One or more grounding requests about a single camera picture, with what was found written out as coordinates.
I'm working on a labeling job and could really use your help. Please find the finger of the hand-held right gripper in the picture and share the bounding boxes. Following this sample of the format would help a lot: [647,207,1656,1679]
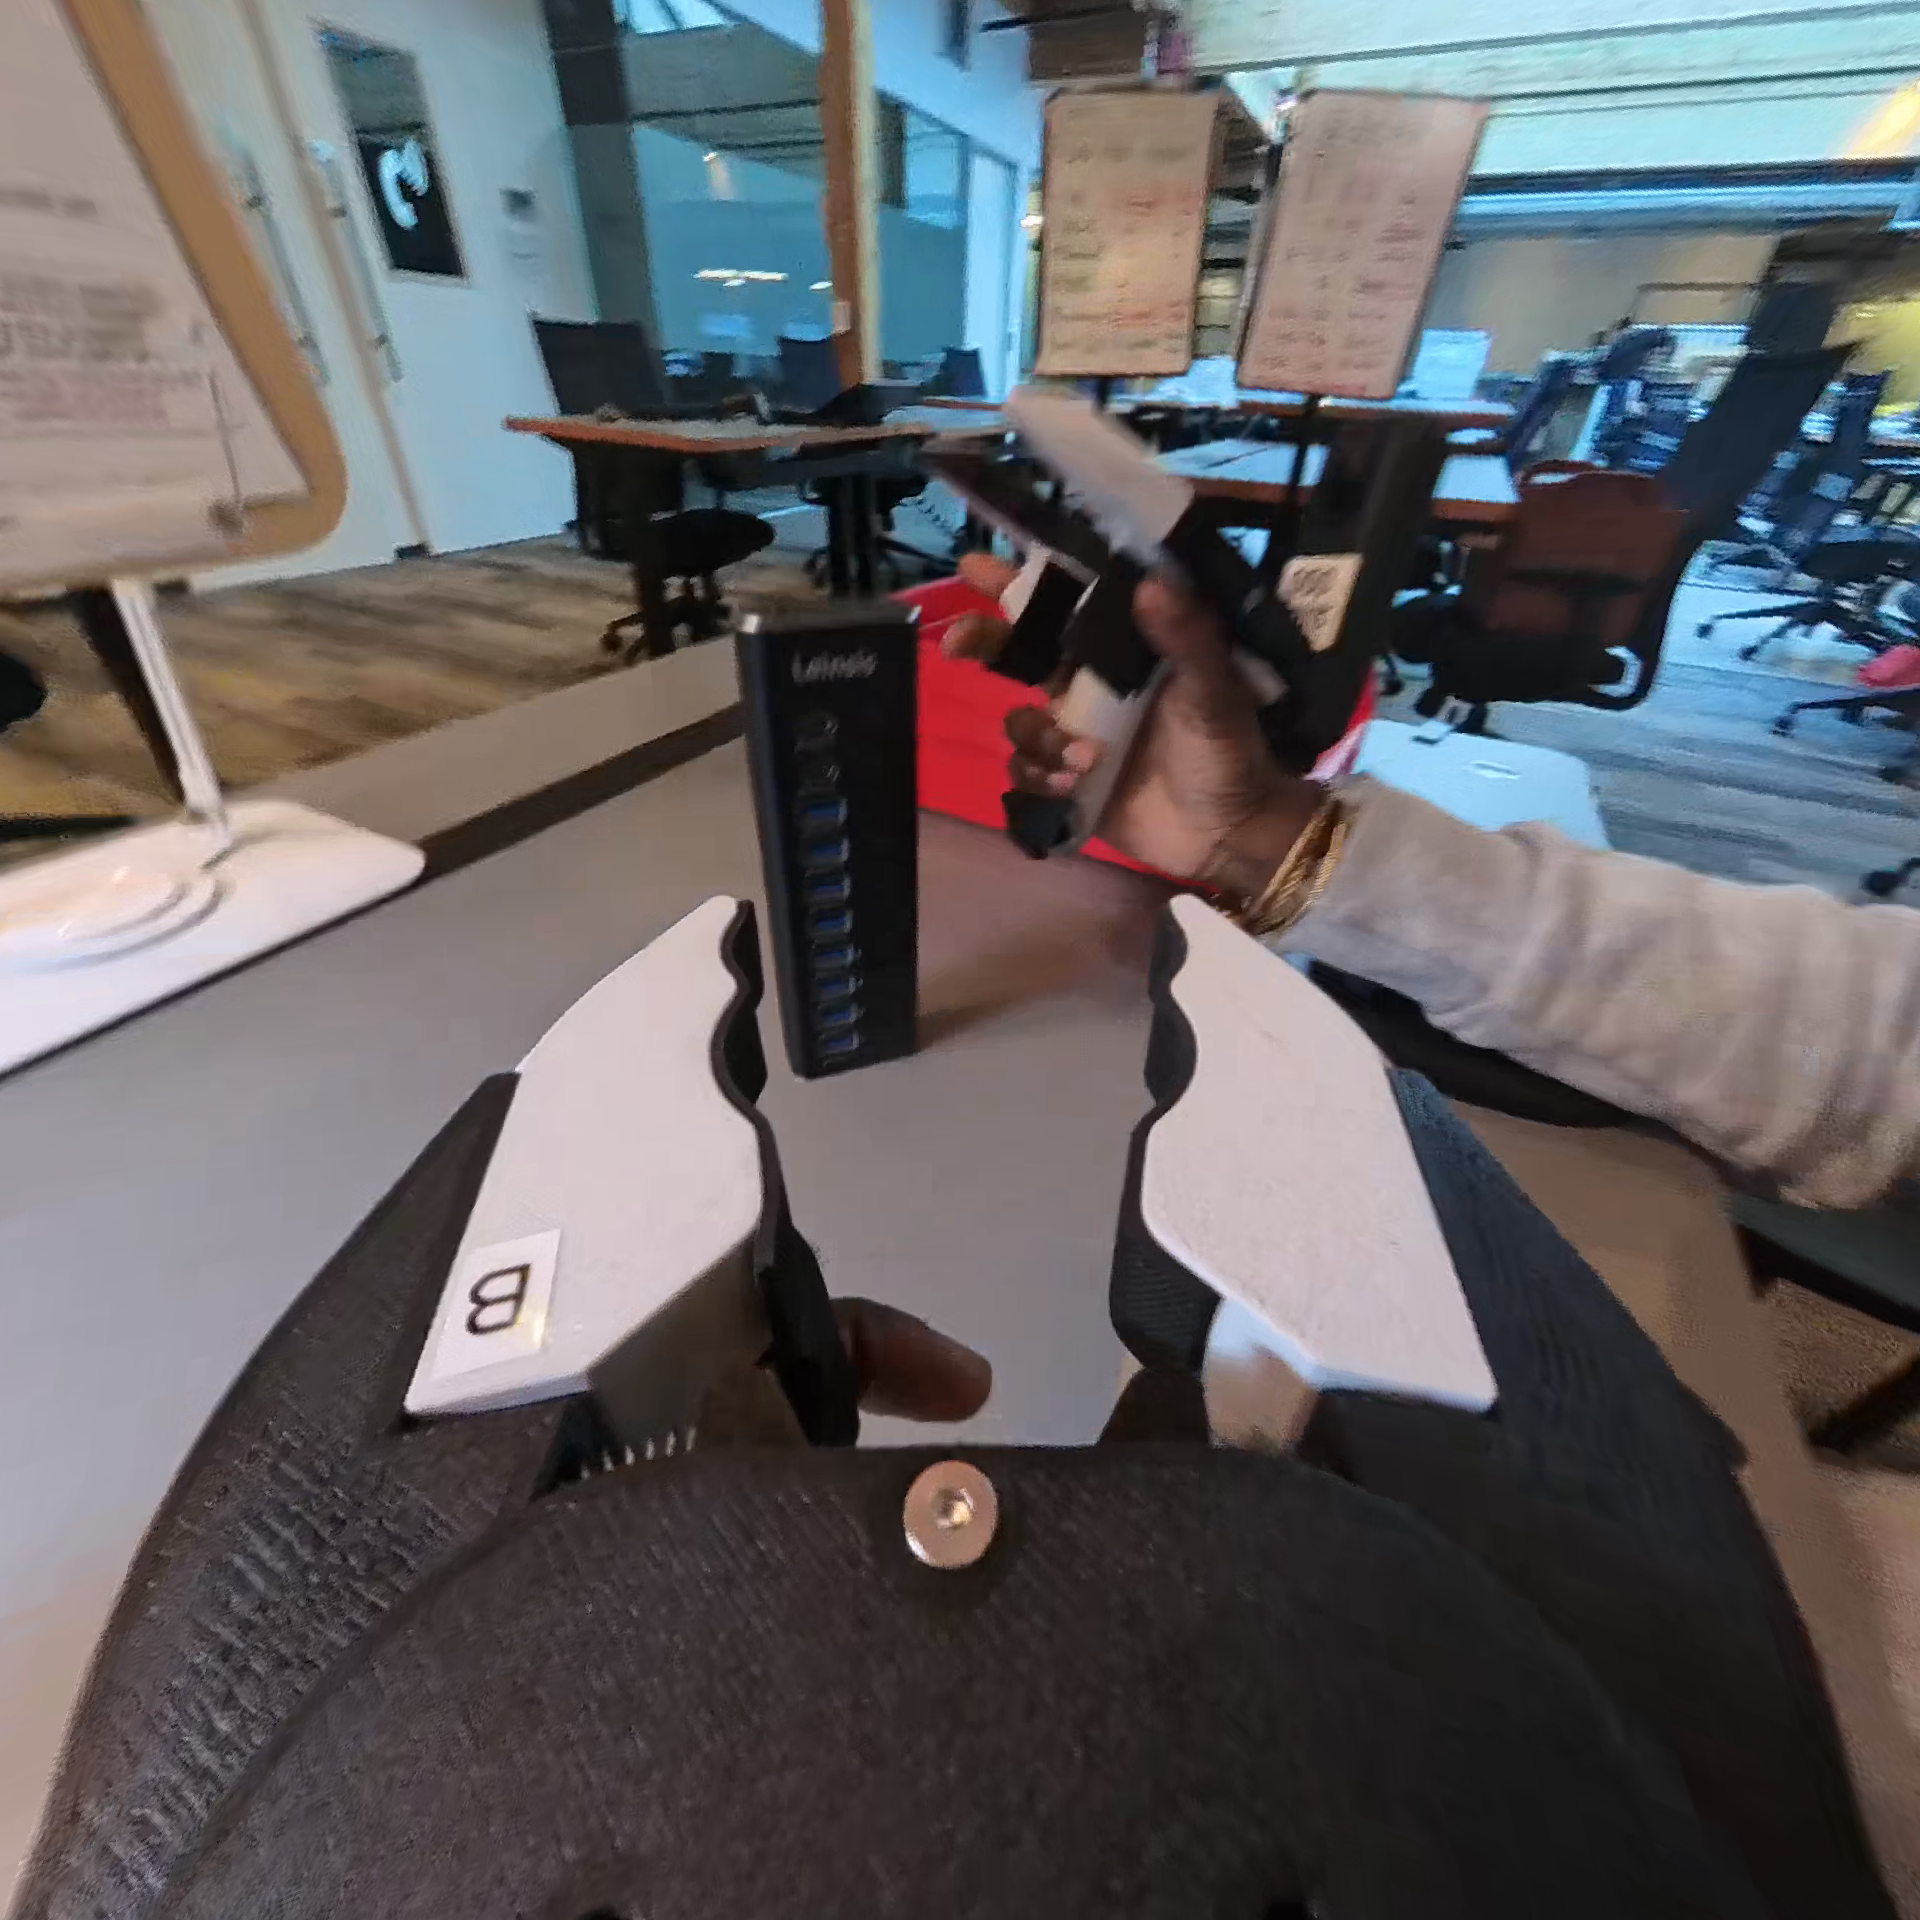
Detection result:
[919,440,1163,578]
[1000,381,1201,569]

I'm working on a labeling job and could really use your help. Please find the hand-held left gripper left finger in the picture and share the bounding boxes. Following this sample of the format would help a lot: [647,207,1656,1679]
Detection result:
[401,895,787,1450]

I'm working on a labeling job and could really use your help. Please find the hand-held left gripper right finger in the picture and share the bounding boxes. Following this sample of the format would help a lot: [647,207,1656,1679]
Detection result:
[1106,893,1499,1450]

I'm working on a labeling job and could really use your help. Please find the red plastic bin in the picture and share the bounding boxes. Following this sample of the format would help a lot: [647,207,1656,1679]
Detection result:
[895,575,1382,874]

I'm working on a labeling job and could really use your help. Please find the tall black usb hub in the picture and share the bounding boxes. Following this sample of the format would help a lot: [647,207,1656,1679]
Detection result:
[735,604,926,1080]

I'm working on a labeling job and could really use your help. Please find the person's right hand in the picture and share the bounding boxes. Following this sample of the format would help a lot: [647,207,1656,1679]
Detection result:
[942,550,1359,921]

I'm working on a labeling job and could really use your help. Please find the person's left hand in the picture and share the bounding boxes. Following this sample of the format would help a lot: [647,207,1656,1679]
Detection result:
[830,1296,994,1425]

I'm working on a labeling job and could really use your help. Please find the whiteboard with coloured writing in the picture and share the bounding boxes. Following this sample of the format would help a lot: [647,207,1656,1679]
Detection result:
[1031,86,1219,381]

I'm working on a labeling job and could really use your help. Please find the wooden office desk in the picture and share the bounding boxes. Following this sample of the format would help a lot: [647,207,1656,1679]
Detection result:
[504,401,1022,600]

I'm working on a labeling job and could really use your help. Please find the whiteboard with black writing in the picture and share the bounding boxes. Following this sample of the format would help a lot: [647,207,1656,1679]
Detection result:
[1233,89,1489,401]

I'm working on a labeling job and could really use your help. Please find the black office chair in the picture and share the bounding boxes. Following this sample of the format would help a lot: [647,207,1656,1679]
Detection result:
[528,316,776,662]
[1649,343,1870,706]

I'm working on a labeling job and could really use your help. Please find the brown office chair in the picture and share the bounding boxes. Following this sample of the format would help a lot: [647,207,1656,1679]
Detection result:
[1417,456,1693,736]

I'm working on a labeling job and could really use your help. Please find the black phone sign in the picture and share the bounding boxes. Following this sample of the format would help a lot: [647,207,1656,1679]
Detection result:
[319,25,467,284]

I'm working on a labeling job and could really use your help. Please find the gold bracelets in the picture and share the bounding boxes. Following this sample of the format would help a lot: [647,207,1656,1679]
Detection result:
[1231,791,1363,937]

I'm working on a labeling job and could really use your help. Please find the wooden support post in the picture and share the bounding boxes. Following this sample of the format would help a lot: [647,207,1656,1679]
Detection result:
[816,0,886,396]

